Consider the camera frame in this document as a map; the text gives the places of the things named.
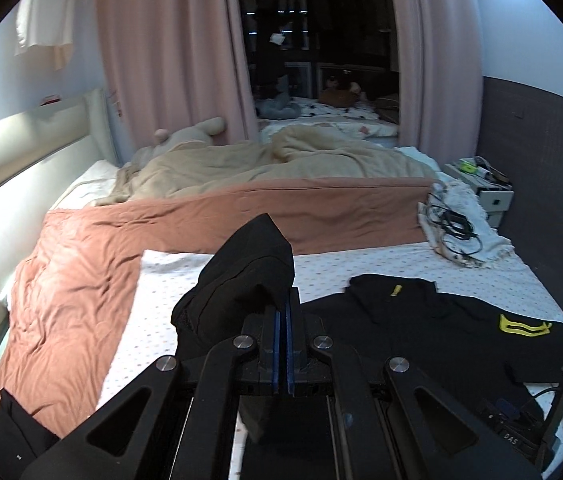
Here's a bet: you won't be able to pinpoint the beige rumpled blanket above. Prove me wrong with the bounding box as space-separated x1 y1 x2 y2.
95 125 437 206

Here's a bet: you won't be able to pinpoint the terracotta orange blanket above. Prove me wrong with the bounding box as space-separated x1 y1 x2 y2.
0 178 431 436

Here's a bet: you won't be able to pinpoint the black shirt with yellow stripes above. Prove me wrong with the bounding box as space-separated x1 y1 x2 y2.
171 214 563 414

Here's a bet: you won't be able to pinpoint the white patterned cloth under cables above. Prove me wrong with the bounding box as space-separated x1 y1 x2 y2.
417 179 515 266

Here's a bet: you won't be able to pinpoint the pink right curtain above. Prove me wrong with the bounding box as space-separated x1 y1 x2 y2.
393 0 483 164

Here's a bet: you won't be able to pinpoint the white bedside table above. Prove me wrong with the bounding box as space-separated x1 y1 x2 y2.
443 156 515 229

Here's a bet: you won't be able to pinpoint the white dotted bed sheet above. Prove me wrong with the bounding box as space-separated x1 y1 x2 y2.
53 148 563 408

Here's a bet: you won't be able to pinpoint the beige plush toy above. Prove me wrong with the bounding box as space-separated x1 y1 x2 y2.
131 117 226 168

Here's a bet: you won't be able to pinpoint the pink curtain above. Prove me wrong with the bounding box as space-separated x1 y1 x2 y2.
393 0 483 164
96 0 258 148

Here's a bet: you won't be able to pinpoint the black garment at bed edge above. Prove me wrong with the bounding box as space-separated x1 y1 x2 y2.
0 388 60 479

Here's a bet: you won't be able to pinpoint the white hanging garment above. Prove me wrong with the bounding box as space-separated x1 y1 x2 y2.
15 0 76 70

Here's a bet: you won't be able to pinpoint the pink left curtain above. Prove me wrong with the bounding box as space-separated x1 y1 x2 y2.
96 0 258 148

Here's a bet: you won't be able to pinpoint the cream padded headboard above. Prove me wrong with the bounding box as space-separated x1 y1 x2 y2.
0 93 104 333

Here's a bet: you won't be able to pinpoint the tangled black cables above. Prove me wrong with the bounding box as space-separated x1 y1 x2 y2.
423 190 485 261

